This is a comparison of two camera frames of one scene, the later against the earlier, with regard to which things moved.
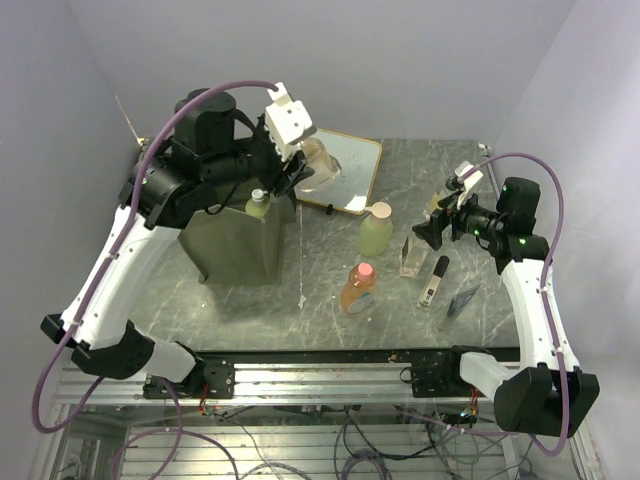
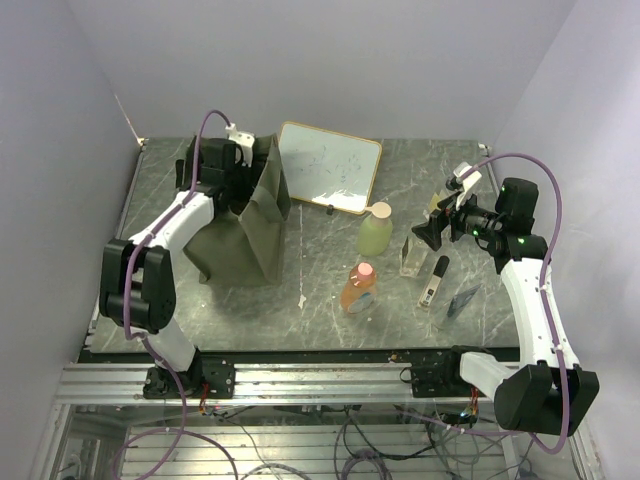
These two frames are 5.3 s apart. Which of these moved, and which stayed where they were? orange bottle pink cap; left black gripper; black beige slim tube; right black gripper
Moved: left black gripper
Stayed: right black gripper; orange bottle pink cap; black beige slim tube
